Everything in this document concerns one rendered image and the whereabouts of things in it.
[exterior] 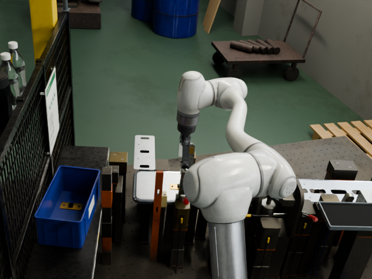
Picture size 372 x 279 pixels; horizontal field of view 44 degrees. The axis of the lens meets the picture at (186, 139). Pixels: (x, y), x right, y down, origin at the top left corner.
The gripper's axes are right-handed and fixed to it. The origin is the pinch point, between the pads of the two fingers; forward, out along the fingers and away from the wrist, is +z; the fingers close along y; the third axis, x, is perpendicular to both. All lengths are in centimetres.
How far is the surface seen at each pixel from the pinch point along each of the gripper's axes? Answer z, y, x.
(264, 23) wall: 91, 469, -153
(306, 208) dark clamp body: 5, -21, -50
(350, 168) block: 10, 14, -84
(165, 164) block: 15.5, 18.9, 5.8
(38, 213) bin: -1, -35, 53
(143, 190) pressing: 13.5, -3.4, 16.1
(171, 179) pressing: 13.4, 5.0, 3.5
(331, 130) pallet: 103, 202, -165
